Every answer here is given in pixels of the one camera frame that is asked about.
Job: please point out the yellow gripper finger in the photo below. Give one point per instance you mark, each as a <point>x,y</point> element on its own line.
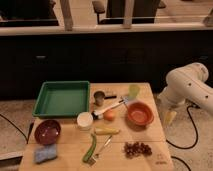
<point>169,117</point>

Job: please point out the green pea pod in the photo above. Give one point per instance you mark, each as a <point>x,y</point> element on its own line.
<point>91,150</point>

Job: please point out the blue sponge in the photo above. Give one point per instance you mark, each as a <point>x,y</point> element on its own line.
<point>45,153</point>

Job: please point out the orange fruit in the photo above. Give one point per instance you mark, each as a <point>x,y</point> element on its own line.
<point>109,115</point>

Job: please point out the orange bowl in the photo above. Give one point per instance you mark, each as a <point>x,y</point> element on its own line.
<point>139,113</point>

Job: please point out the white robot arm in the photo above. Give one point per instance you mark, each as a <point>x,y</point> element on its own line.
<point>185,83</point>

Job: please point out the white round container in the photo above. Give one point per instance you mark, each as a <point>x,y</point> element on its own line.
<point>84,121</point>

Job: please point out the metal fork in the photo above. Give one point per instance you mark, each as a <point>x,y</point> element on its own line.
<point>95,157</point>

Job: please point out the yellow-green plastic cup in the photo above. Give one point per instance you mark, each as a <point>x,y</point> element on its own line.
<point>133,91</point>

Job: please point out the purple bowl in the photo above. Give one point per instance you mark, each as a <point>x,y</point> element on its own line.
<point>47,132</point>

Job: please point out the metal measuring cup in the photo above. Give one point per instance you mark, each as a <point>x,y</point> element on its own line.
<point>100,97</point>

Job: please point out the dark red grape bunch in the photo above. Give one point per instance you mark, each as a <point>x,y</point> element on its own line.
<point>136,149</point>

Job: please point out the white handled brush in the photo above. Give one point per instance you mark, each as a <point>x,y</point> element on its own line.
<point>98,114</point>

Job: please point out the green plastic tray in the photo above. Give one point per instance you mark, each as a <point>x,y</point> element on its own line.
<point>62,99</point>

